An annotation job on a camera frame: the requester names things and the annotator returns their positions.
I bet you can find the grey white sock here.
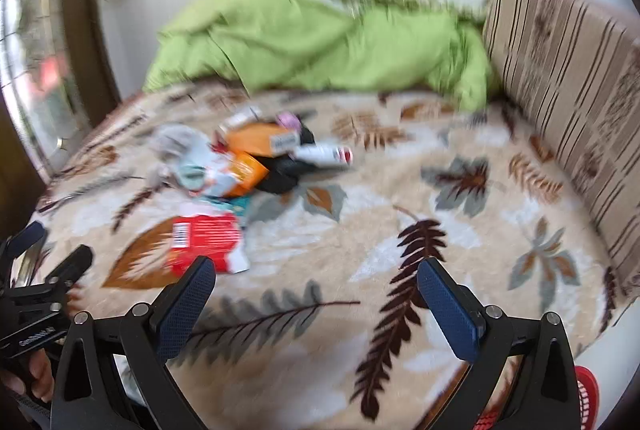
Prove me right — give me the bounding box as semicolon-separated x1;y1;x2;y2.
149;124;212;164

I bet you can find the orange wrapper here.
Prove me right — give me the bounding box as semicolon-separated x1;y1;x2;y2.
221;152;269;198

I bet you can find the orange box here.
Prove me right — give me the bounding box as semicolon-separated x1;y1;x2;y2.
226;124;300;158

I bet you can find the white spray bottle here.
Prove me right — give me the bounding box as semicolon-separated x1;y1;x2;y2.
291;143;354;168

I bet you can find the person's left hand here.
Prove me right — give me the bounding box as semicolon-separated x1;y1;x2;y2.
1;349;54;403

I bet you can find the red plastic basket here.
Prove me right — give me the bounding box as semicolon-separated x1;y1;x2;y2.
472;365;600;430

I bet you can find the red snack wrapper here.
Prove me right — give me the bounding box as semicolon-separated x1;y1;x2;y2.
167;212;250;277

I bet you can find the stained glass door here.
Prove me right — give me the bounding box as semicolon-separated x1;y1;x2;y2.
1;0;90;182

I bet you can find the leaf pattern bed blanket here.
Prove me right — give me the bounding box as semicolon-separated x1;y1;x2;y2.
35;83;639;429

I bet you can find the black plastic bag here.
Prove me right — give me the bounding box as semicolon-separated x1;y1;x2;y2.
252;124;318;195

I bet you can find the pink crumpled paper ball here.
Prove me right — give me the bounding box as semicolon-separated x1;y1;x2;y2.
276;112;303;131

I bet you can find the green duvet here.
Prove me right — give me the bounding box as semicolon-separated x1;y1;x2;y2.
143;0;498;112

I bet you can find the striped beige cushion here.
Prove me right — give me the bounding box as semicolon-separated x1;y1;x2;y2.
483;0;639;297

